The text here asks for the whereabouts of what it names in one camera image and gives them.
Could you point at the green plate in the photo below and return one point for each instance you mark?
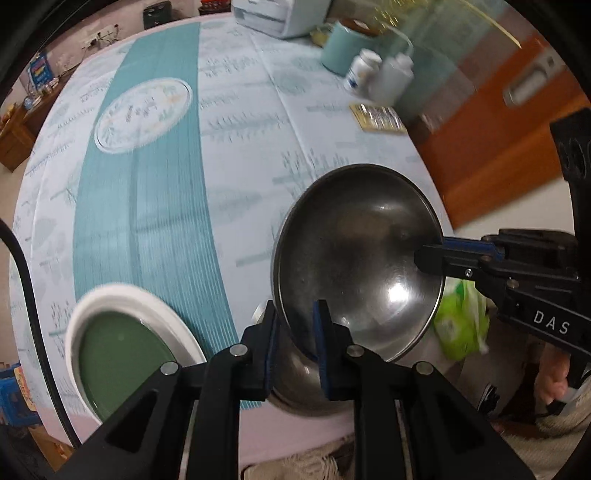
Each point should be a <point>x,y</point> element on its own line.
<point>120,360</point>

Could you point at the white plate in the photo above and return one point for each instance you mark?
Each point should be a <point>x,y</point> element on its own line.
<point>152,305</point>

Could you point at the pill blister pack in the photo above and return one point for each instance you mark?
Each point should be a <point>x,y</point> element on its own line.
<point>378,118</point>

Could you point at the teal striped leaf tablecloth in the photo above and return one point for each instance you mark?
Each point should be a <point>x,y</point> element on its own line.
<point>240,152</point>

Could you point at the teal canister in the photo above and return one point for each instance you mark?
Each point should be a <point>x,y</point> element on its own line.
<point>344,48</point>

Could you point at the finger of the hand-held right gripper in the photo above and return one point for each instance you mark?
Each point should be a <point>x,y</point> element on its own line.
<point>475,246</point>
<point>448,261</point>

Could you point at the orange wooden cabinet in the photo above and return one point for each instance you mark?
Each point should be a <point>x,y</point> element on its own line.
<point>503,138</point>

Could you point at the white bottle blue label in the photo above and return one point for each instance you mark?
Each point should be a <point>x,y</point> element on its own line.
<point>362,71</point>

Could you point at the wooden side table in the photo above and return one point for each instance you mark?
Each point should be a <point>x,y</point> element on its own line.
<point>16,138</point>

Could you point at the blue crate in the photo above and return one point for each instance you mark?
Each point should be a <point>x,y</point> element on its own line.
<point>16,397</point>

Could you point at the dark green heater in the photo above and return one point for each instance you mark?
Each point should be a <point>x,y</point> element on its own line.
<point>158,14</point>

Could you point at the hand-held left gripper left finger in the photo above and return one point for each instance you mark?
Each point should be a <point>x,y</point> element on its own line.
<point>271,355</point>

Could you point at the white printer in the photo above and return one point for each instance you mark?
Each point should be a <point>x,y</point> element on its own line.
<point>272,16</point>

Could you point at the stainless steel bowl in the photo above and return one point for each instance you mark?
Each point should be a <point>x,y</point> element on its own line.
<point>360,258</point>
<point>295,385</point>

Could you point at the white squeeze bottle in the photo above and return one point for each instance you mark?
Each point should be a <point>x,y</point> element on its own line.
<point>390,78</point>

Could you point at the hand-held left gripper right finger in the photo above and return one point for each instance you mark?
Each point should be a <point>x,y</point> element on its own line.
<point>318,355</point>

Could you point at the green tissue packet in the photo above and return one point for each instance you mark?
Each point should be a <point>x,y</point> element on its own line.
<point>461,323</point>

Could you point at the person's right hand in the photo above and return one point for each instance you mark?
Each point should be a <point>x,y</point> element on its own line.
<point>551,369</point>

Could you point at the white shaggy rug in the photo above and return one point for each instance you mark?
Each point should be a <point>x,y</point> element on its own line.
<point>300,461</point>

